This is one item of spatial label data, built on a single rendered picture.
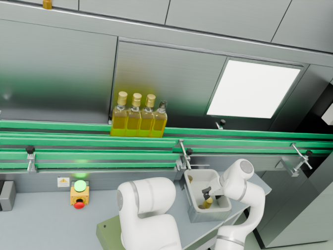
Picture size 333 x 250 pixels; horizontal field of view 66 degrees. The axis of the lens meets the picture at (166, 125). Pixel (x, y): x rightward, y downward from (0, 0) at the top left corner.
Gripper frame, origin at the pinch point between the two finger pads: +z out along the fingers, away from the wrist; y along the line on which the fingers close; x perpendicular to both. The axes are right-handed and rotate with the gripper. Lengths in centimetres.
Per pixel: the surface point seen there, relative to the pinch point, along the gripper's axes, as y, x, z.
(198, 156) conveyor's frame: 0.0, -20.6, 2.8
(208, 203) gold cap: 1.0, 2.4, 3.4
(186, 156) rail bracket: 12.5, -14.4, -8.9
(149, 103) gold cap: 29.0, -32.3, -20.9
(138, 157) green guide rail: 32.4, -15.8, -5.6
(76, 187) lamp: 56, -7, 2
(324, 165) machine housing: -72, -12, -1
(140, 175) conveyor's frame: 30.1, -11.6, 3.0
